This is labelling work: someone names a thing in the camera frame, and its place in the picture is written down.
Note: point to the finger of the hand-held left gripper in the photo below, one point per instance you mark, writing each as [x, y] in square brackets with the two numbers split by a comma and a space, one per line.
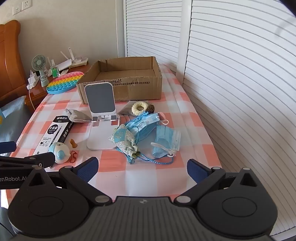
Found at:
[34, 159]
[8, 146]

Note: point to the green white small box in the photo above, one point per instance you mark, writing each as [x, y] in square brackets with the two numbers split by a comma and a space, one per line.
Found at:
[54, 71]

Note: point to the white louvered closet door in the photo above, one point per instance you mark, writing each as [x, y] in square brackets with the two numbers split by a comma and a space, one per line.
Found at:
[157, 27]
[242, 81]

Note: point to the wooden headboard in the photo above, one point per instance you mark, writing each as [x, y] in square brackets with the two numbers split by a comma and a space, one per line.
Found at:
[9, 58]

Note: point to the white plastic tray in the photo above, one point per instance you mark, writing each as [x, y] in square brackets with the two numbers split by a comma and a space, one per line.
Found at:
[79, 60]

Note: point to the white wall socket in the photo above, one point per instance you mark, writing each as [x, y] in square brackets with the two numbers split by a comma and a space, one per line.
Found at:
[26, 5]

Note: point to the wooden nightstand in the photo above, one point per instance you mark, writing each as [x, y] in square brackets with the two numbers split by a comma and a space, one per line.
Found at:
[39, 95]

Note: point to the small green desk fan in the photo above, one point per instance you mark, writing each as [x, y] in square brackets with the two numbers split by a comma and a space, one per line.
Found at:
[38, 62]

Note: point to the blue face mask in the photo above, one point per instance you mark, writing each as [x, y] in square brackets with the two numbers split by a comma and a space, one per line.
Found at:
[166, 139]
[145, 121]

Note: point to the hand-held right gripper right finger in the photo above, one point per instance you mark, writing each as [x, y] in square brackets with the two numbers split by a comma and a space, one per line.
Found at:
[196, 171]

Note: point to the cream scrunchie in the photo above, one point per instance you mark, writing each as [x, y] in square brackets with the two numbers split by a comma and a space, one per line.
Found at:
[133, 108]

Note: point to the white power adapter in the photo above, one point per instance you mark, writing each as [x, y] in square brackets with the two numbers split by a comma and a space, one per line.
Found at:
[33, 80]

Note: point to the brown scrunchie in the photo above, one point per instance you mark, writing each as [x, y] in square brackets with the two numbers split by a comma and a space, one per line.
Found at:
[151, 109]

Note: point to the rainbow pop bubble toy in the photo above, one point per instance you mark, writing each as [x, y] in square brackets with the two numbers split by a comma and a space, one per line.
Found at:
[64, 82]

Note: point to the grey white tablet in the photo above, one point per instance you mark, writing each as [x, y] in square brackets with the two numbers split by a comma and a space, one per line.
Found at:
[99, 97]

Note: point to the crumpled grey pouch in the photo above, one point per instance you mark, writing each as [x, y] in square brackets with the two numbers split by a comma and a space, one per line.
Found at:
[77, 115]

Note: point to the grey blue pillow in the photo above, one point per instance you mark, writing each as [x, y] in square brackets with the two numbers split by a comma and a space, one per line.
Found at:
[13, 115]

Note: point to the black pen box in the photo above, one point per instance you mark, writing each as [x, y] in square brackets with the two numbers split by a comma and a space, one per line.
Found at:
[53, 132]

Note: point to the grey cloth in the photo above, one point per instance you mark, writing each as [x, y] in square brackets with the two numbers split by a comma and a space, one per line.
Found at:
[126, 109]

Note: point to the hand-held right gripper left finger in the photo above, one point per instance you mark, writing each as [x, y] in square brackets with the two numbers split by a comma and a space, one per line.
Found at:
[89, 166]

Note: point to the cardboard box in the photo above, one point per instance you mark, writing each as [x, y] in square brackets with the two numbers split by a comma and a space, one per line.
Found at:
[138, 90]

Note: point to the white wall switch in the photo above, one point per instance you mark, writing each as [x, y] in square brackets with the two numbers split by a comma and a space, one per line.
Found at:
[17, 8]

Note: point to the pink checkered tablecloth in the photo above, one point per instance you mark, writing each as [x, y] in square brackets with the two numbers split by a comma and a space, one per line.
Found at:
[143, 176]

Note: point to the white wifi router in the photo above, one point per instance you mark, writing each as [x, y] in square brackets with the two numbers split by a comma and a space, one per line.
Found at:
[66, 63]

